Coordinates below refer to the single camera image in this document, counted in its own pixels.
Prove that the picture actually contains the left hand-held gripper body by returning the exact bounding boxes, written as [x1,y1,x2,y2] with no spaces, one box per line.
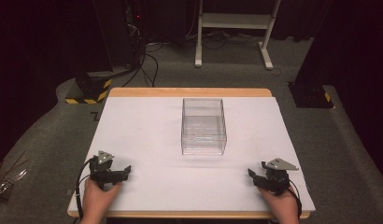
[88,150,126,191]

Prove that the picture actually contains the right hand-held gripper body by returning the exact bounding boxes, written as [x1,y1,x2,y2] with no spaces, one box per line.
[256,157,300,197]

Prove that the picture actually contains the person's left hand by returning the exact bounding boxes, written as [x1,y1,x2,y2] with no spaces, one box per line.
[81,178,123,221]

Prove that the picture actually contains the person's right hand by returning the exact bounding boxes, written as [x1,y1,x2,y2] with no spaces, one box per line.
[257,185,302,222]

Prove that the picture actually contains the white table mat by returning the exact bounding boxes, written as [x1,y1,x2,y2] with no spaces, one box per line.
[68,96,317,214]

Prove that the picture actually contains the clear plastic box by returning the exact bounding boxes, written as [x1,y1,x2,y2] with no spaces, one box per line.
[180,97,228,156]

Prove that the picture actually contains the black stand base striped edge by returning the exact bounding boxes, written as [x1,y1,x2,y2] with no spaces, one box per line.
[64,71,114,105]

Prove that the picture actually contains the metal tripod legs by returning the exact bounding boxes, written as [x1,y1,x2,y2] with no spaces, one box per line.
[0,150,29,201]

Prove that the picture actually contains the wooden table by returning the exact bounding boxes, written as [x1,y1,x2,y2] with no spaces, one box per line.
[66,87,317,220]

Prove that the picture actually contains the black equipment tower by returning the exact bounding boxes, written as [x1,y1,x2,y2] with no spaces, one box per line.
[121,0,148,68]

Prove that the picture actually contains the white metal stand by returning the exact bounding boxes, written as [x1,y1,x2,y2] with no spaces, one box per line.
[194,0,283,71]

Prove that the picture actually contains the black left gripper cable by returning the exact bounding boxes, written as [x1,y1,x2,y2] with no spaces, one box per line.
[75,157,97,219]

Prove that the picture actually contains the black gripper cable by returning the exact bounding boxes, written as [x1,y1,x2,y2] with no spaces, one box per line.
[75,157,97,219]
[287,178,304,218]

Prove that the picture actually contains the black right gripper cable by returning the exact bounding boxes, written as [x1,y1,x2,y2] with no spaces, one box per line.
[287,178,304,218]

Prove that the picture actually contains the black floor cables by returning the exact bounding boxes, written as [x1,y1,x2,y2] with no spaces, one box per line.
[121,40,164,89]

